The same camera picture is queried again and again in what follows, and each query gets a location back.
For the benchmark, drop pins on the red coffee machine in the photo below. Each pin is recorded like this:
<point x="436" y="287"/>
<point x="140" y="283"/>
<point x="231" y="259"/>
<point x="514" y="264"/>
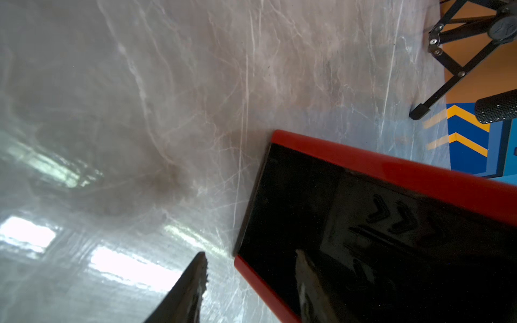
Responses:
<point x="392" y="240"/>

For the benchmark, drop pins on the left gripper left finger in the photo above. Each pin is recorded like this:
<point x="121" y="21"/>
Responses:
<point x="183" y="302"/>

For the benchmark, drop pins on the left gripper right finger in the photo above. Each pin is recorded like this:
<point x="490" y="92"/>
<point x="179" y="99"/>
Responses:
<point x="315" y="303"/>

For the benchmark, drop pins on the microphone on black tripod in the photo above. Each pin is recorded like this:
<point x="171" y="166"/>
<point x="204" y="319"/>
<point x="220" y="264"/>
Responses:
<point x="475" y="42"/>

